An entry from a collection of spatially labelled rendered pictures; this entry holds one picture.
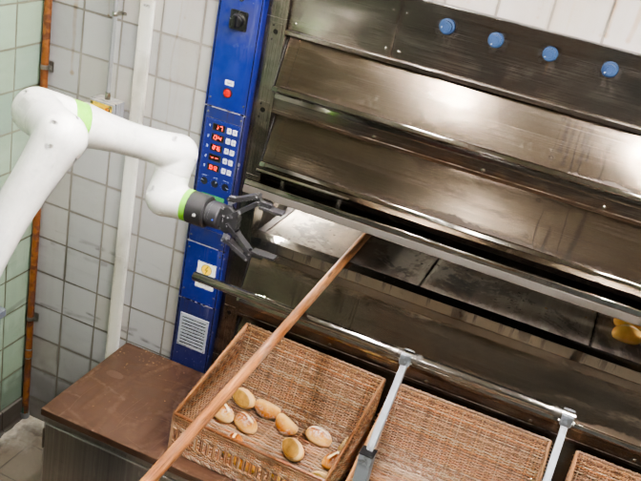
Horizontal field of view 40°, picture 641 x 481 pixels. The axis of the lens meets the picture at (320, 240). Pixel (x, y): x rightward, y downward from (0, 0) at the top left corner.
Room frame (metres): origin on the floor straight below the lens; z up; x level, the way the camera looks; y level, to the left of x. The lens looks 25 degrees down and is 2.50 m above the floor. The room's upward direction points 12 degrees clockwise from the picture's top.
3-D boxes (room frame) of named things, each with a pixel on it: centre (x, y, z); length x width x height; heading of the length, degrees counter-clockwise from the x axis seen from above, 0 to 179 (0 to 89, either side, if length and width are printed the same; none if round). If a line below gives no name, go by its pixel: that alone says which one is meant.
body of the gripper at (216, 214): (2.23, 0.27, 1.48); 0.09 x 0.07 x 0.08; 74
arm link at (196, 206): (2.26, 0.34, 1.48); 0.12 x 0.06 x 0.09; 164
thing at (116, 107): (2.94, 0.83, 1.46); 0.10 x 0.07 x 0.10; 73
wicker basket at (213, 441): (2.46, 0.02, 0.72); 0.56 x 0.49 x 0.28; 71
